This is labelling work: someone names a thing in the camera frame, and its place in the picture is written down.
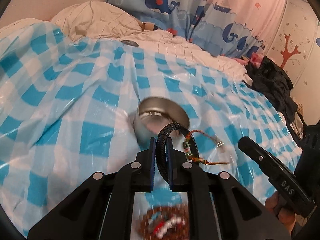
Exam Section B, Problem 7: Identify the white grid pattern duvet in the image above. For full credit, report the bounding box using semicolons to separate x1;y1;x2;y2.
1;2;252;85

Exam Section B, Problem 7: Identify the brown tube on bed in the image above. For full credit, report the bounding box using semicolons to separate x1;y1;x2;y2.
138;22;159;31

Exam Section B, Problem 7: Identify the amber bead bracelet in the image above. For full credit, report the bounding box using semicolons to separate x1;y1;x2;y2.
135;203;189;240

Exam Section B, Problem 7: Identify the pink cloth item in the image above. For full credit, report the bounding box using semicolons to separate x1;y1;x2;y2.
234;53;264;68

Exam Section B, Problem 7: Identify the black clothing pile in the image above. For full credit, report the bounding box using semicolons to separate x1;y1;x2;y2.
245;57;298;127

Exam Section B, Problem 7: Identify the blue white checkered plastic sheet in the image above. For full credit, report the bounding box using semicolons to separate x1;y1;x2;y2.
1;20;301;236

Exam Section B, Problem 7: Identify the blue whale print curtain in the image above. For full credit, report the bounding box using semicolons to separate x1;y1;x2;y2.
106;0;286;58

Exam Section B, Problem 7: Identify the red and white bead jewelry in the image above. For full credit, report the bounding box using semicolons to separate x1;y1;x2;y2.
147;215;185;239

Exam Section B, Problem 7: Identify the silver tin lid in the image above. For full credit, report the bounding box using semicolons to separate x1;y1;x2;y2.
121;40;139;47

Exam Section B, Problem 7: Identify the white wardrobe with tree decal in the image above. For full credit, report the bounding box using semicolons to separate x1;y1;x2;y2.
267;0;319;125

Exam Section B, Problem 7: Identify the right hand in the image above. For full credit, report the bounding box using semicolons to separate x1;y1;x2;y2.
265;191;296;234

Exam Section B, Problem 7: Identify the round silver metal tin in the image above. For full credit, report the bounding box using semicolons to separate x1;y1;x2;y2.
133;96;190;146

